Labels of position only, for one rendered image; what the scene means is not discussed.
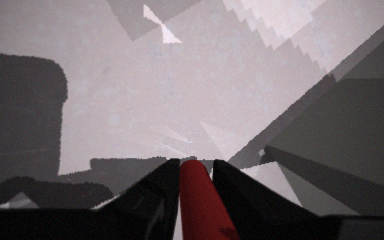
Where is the dark red peg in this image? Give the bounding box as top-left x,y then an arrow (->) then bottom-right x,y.
179,160 -> 240,240

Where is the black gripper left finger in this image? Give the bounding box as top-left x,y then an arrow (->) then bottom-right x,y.
0,158 -> 180,240

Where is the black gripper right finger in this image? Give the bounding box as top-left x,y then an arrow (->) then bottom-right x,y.
212,160 -> 384,240

